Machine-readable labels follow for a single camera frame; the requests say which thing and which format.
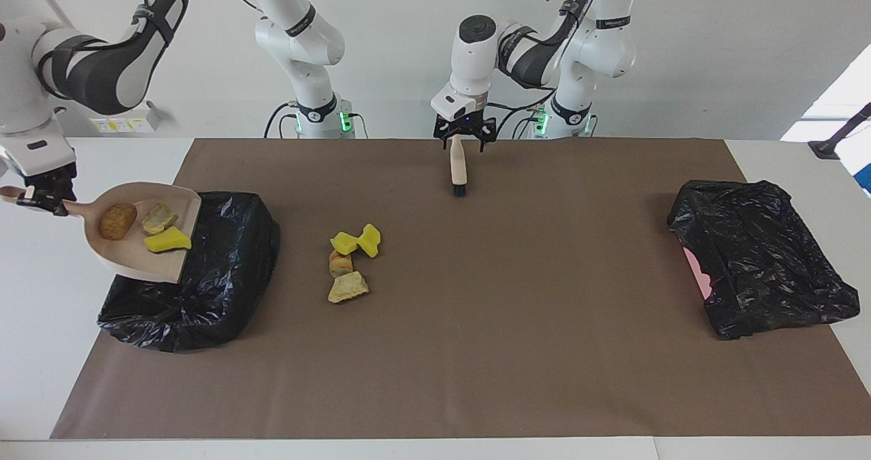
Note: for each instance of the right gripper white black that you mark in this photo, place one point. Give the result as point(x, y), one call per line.
point(37, 157)

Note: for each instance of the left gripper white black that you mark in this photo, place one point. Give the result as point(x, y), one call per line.
point(461, 103)

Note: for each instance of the beige hand brush black bristles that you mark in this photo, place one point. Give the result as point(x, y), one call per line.
point(458, 167)

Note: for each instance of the brown toy bread roll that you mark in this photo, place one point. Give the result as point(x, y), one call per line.
point(117, 222)

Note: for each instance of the beige plastic dustpan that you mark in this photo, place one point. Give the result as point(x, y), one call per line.
point(129, 259)

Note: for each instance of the toy croissant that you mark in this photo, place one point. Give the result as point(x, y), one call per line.
point(340, 264)
point(160, 219)

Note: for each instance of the yellow green scouring sponge piece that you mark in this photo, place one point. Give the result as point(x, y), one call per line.
point(369, 241)
point(345, 243)
point(168, 242)

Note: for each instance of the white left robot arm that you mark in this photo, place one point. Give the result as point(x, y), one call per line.
point(605, 52)

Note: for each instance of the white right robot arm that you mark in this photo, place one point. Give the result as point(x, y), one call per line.
point(299, 45)

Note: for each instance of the black plastic trash bag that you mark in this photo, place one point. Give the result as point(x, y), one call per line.
point(218, 276)
point(762, 256)

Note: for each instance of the pink plastic bin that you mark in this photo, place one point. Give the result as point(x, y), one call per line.
point(695, 269)

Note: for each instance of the brown table mat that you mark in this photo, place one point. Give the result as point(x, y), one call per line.
point(435, 405)

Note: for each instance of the black clamp stand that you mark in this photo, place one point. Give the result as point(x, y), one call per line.
point(827, 148)

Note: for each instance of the blue panel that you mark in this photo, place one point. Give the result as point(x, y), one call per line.
point(866, 181)

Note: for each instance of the white wall socket box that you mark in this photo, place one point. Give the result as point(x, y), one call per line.
point(129, 125)

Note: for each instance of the grey wall conduit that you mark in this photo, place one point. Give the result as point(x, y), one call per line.
point(77, 35)

